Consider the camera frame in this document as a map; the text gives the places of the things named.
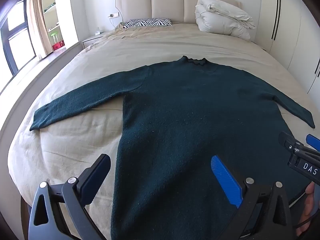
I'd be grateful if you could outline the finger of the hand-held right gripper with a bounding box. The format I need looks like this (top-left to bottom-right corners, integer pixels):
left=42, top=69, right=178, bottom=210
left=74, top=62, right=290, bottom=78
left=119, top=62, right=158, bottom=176
left=306, top=134, right=320, bottom=153
left=279, top=131, right=305, bottom=155

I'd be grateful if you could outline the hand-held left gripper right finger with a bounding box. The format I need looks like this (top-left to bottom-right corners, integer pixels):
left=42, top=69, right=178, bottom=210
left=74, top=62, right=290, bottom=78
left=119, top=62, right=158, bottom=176
left=211, top=155, right=294, bottom=240

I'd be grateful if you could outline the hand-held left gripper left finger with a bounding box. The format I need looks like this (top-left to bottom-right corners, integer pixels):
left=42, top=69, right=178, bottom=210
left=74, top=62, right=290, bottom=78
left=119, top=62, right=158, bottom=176
left=28, top=154, right=112, bottom=240

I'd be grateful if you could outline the dark green knit sweater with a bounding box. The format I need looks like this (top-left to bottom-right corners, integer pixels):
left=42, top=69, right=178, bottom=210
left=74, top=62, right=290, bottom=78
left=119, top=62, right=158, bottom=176
left=29, top=55, right=315, bottom=240

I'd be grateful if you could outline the person's right hand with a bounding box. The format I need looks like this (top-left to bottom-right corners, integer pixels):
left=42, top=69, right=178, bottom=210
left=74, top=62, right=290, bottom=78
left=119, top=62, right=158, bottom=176
left=297, top=182, right=316, bottom=236

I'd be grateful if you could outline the bed with beige sheet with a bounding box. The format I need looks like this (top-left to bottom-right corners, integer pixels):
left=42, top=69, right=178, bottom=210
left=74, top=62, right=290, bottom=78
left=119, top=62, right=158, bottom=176
left=7, top=22, right=316, bottom=240

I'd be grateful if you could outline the white nightstand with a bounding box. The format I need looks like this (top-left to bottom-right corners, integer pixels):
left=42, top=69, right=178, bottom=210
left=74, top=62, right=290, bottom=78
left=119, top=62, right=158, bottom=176
left=82, top=34, right=104, bottom=48

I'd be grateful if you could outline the folded white duvet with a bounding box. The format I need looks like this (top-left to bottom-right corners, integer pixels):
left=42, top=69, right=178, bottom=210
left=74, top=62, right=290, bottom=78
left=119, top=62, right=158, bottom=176
left=195, top=0, right=256, bottom=41

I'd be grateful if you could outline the black framed window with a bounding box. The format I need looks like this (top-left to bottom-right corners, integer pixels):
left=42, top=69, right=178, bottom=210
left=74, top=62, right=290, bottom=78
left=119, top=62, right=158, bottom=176
left=0, top=0, right=37, bottom=75

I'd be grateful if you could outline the zebra striped pillow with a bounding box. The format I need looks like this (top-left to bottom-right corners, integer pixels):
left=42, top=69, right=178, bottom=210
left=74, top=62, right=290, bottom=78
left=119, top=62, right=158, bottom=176
left=122, top=18, right=172, bottom=29

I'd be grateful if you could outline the beige curtain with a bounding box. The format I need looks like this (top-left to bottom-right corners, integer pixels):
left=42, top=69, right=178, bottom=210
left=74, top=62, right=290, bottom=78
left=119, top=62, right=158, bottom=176
left=27, top=0, right=48, bottom=60

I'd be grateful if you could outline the white open shelf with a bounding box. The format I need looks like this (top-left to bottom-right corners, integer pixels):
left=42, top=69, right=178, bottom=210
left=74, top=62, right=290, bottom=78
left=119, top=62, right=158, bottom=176
left=41, top=0, right=63, bottom=53

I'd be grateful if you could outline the beige padded headboard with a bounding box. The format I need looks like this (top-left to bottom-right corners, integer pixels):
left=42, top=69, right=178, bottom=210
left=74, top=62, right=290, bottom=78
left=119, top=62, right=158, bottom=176
left=115, top=0, right=242, bottom=26

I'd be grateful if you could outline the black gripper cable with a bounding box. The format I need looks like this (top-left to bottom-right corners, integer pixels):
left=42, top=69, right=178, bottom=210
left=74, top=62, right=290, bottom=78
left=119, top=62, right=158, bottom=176
left=287, top=191, right=309, bottom=236

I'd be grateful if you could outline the white wardrobe with black handles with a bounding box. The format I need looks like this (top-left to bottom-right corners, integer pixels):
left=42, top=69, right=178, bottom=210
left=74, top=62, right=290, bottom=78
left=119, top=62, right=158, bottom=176
left=255, top=0, right=320, bottom=95

